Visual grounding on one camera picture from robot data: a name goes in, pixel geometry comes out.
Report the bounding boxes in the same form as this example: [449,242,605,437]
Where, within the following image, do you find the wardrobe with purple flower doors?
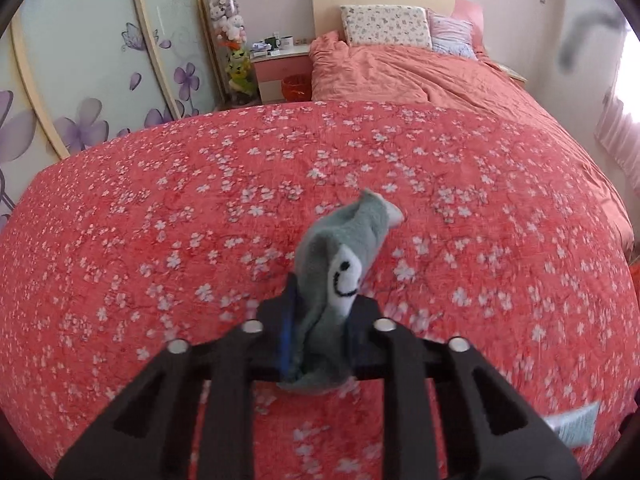
[0,0,221,231]

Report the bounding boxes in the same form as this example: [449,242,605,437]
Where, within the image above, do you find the clear plush toy display tube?
[204,0,261,108]

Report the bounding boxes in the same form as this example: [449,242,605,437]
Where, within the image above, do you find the pink and white nightstand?
[250,45,313,106]

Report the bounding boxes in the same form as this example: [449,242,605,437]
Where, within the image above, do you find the red floral blanket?
[0,100,636,480]

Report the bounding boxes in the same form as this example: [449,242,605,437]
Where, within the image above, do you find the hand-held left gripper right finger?
[347,295,583,480]

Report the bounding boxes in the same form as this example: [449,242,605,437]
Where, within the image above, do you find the grey sock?
[276,188,405,395]

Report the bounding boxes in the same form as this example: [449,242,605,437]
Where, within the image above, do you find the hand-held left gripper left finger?
[54,277,301,480]

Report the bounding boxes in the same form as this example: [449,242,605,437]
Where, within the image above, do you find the pink curtain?
[594,35,640,181]

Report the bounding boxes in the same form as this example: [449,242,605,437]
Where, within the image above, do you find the small orange bin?
[280,74,312,103]

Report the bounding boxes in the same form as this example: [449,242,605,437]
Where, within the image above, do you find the orange duvet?
[309,30,633,241]

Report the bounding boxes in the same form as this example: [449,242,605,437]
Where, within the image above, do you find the white floral pillow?
[340,5,433,51]

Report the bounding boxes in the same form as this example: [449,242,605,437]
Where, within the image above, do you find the pink striped pillow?
[426,10,478,60]

